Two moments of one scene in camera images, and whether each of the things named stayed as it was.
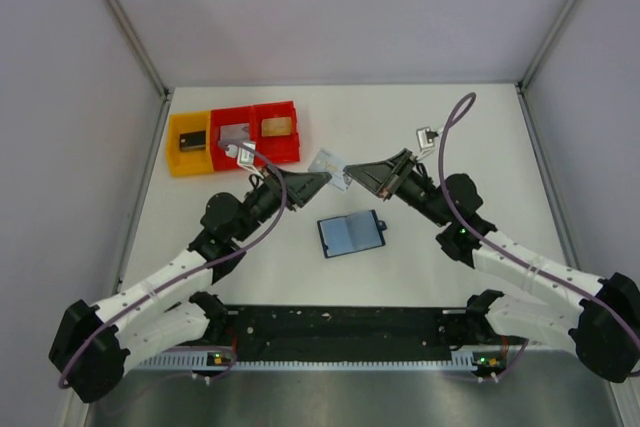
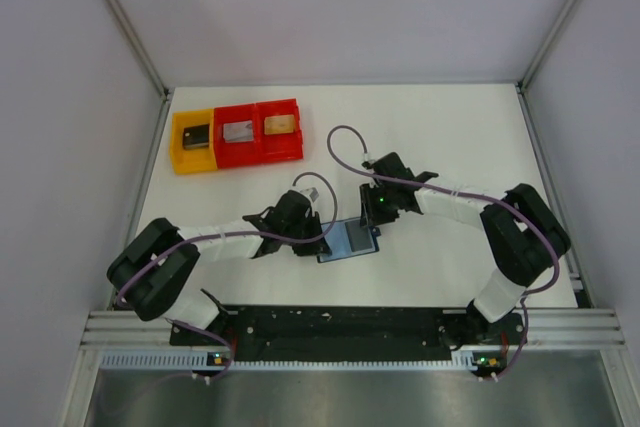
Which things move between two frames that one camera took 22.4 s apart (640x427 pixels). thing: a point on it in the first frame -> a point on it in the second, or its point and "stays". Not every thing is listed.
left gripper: (288, 187) -> (310, 235)
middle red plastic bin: (225, 117) stays
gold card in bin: (276, 126) stays
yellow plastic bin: (189, 162) stays
